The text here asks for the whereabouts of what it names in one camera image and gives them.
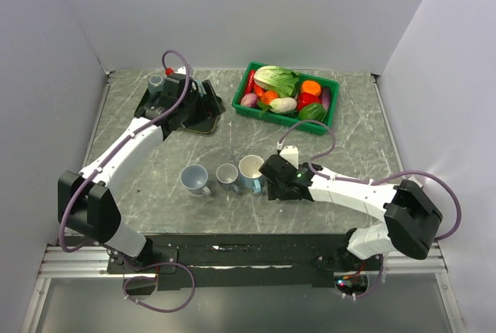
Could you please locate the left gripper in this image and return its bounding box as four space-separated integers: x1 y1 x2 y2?
179 80 225 129

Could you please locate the light blue faceted mug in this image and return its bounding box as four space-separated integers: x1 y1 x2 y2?
238 155 265 194

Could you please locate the small blue-grey mug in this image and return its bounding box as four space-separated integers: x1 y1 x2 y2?
215 163 241 194

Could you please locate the grey-blue round mug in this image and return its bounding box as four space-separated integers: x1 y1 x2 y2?
180 164 212 197

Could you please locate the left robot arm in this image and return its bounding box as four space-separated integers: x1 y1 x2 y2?
57 72 226 273

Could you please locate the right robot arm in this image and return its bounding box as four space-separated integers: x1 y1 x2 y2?
259 154 443 270

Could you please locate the blue butterfly mug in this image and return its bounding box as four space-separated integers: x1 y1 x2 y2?
191 80 205 97

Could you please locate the dark teal mug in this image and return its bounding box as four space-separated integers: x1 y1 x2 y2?
148 75 165 96

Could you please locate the black serving tray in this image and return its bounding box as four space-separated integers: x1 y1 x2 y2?
134 91 225 139

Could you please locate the purple onion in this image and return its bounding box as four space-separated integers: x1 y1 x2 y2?
239 93 259 108

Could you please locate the red chili pepper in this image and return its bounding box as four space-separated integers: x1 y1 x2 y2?
245 70 255 94

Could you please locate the orange carrot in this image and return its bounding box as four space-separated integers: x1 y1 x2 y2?
253 84 265 98

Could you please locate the orange pumpkin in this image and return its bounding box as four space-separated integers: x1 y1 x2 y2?
260 91 279 105

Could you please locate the green plastic crate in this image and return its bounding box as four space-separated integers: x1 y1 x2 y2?
232 62 339 136

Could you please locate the white radish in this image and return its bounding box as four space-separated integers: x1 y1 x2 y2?
258 98 297 114

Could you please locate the napa cabbage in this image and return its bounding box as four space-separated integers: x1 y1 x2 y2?
253 66 300 98

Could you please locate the green bell pepper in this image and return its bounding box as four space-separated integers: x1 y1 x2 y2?
298 102 327 122

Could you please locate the red bell pepper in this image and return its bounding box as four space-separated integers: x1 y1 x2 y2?
297 92 322 112

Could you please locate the orange fruit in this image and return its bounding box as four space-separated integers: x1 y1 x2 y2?
300 80 322 97

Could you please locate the purple eggplant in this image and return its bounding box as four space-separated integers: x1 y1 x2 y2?
320 87 332 112

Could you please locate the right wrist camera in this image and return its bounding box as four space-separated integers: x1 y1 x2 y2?
279 146 299 169

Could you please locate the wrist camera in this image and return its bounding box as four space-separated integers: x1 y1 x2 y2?
279 146 299 169
164 67 186 76

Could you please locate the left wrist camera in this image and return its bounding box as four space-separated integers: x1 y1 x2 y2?
164 67 186 76

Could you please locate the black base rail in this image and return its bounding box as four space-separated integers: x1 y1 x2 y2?
107 234 381 290

